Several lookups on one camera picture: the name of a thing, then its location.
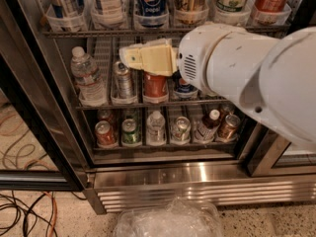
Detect clear plastic bag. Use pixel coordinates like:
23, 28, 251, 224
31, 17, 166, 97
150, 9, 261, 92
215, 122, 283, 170
113, 197, 224, 237

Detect black cables on floor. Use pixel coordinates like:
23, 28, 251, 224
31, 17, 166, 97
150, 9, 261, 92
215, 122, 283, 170
0, 190, 87, 237

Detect middle wire shelf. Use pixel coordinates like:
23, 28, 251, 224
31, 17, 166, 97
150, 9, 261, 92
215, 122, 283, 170
75, 98, 229, 111

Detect brown copper can rear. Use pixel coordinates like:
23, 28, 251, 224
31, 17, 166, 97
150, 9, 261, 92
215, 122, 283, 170
219, 103, 235, 119

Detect brown copper can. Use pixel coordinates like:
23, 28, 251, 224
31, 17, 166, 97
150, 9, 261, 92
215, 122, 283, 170
219, 103, 235, 119
216, 115, 241, 141

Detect tall blue pepsi can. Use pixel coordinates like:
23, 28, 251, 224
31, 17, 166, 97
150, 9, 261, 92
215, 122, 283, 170
137, 0, 167, 28

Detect orange soda can middle shelf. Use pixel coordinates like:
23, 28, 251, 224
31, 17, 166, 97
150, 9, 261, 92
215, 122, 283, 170
144, 72, 167, 98

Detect silver soda can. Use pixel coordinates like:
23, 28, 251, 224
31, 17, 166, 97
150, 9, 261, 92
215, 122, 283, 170
114, 61, 134, 99

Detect white label bottle top shelf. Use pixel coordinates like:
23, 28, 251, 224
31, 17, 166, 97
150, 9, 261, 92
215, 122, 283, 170
93, 0, 123, 27

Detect front blue pepsi can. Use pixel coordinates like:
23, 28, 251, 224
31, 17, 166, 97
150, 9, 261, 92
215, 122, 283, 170
173, 71, 196, 93

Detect small water bottle bottom shelf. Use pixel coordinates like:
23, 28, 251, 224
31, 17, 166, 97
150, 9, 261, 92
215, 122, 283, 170
146, 111, 165, 145

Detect rear red can bottom shelf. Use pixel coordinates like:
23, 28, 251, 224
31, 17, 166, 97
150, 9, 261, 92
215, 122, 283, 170
97, 109, 115, 125

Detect silver green can bottom shelf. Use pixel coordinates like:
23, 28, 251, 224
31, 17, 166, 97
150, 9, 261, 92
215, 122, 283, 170
171, 117, 191, 141

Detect brown gold striped can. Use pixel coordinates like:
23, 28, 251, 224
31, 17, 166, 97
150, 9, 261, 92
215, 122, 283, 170
174, 0, 208, 25

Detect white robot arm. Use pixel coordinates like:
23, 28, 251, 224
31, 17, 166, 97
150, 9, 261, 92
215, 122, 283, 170
119, 23, 316, 150

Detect steel fridge base grille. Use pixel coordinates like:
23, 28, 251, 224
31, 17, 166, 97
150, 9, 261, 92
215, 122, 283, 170
84, 162, 316, 214

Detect clear water bottle middle shelf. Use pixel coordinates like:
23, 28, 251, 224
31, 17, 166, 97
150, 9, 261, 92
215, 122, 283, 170
71, 46, 107, 107

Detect wire shelf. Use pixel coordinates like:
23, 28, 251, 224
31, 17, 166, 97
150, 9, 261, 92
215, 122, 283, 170
41, 23, 292, 40
75, 98, 229, 111

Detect brown copper can front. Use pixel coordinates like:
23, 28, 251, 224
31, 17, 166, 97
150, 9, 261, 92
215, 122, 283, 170
216, 115, 241, 141

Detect brown bottle white cap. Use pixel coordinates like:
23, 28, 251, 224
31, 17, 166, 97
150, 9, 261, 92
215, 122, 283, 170
195, 110, 220, 141

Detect red can shelf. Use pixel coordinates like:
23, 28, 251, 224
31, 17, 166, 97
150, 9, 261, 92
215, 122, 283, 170
97, 109, 115, 125
95, 120, 117, 146

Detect glass fridge door left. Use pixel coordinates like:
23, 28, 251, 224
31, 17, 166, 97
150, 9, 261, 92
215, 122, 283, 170
0, 0, 88, 191

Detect orange cable on floor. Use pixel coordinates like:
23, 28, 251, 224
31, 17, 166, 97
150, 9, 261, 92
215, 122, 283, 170
42, 191, 59, 237

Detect top wire shelf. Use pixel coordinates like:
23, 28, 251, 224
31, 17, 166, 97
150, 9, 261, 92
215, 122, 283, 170
41, 23, 292, 40

